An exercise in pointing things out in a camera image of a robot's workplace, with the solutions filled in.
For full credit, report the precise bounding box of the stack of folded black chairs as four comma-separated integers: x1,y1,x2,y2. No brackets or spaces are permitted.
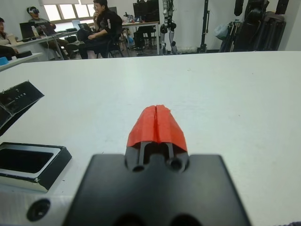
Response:
218,20,243,53

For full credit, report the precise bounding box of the grey plastic bag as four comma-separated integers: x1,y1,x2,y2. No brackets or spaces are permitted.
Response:
214,23,229,40

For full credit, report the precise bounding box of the person in black clothes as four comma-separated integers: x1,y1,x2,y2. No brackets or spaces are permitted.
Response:
66,0,123,59

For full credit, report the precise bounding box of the large black robot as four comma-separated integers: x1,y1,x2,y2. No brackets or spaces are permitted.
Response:
232,0,290,52

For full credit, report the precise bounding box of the black gantry crane yellow winch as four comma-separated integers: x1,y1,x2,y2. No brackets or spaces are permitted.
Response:
197,0,210,54

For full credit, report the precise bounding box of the person behind monitors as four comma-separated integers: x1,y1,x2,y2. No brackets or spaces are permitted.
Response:
134,25,158,51

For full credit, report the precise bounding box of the black box base white insert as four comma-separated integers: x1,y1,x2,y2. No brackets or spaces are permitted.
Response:
0,142,73,193

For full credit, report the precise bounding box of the black office chair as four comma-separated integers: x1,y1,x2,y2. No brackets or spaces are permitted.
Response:
103,35,125,58

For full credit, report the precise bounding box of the wooden top desk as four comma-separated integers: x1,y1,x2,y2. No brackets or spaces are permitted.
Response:
121,20,160,56

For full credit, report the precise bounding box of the long white desk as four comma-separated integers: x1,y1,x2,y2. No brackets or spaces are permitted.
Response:
10,30,78,61

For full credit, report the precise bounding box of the white floor cushion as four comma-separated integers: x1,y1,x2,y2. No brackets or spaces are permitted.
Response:
176,46,198,53

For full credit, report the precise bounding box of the black computer monitor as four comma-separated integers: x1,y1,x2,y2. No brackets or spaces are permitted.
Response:
133,1,148,21
145,0,161,23

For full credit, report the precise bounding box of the black laptop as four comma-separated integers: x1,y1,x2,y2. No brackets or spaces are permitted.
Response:
19,22,36,40

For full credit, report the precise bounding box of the person in beige jacket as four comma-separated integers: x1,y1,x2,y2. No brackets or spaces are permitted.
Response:
0,17,19,61

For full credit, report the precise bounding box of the person wearing VR headset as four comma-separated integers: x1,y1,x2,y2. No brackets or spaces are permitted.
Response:
26,6,70,59

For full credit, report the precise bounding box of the window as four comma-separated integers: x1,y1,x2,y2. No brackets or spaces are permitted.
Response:
43,3,96,21

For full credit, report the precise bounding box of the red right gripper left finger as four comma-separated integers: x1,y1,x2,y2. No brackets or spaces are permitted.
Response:
124,105,158,170

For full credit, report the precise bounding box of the white side table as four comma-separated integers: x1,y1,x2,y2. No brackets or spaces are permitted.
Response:
0,52,44,73

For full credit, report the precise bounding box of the flat black round case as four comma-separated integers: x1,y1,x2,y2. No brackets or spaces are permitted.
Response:
13,50,33,59

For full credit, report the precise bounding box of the silver white humanoid robot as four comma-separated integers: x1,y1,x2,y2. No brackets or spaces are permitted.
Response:
159,0,179,55

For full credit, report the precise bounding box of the black rectangular box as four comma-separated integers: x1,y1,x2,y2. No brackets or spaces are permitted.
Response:
0,80,46,137

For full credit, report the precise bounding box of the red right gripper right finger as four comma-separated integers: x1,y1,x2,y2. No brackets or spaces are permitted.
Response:
156,104,189,173

